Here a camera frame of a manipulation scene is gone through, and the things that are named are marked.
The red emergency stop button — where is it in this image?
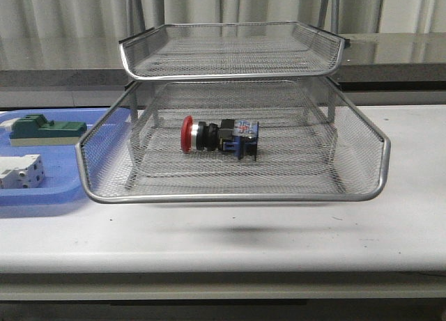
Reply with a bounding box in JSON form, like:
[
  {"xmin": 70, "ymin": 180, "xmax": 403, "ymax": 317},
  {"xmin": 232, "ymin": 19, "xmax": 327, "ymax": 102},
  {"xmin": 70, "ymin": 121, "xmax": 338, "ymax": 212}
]
[{"xmin": 180, "ymin": 116, "xmax": 259, "ymax": 161}]

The silver mesh tray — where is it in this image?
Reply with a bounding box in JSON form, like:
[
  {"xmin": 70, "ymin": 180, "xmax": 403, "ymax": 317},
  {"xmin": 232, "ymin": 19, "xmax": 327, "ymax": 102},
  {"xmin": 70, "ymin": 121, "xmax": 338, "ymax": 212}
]
[
  {"xmin": 128, "ymin": 107, "xmax": 338, "ymax": 178},
  {"xmin": 119, "ymin": 22, "xmax": 346, "ymax": 81},
  {"xmin": 76, "ymin": 77, "xmax": 390, "ymax": 203}
]

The blue plastic tray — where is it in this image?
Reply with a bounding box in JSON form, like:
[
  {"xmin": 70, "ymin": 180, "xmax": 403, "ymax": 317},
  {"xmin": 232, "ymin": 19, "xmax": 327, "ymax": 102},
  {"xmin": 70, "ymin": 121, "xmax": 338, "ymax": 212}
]
[{"xmin": 1, "ymin": 108, "xmax": 130, "ymax": 206}]

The white circuit breaker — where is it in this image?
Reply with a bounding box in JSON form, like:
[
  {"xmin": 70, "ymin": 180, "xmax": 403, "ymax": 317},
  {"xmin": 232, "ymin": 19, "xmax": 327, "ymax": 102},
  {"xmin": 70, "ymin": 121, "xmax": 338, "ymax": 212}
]
[{"xmin": 1, "ymin": 154, "xmax": 45, "ymax": 189}]

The grey stone counter ledge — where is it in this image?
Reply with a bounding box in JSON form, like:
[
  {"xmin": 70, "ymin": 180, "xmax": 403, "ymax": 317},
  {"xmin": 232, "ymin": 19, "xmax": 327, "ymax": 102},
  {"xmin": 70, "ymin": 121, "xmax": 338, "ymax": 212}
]
[{"xmin": 1, "ymin": 33, "xmax": 445, "ymax": 110}]

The silver metal rack frame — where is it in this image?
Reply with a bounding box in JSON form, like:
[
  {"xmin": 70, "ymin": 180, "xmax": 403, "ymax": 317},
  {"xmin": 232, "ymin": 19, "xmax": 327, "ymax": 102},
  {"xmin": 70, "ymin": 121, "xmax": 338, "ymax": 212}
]
[{"xmin": 123, "ymin": 0, "xmax": 347, "ymax": 193}]

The green and beige switch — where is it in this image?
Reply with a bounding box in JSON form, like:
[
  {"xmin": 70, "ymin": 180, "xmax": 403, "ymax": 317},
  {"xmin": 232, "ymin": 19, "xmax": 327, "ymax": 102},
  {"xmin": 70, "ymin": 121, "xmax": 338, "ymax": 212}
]
[{"xmin": 1, "ymin": 113, "xmax": 87, "ymax": 147}]

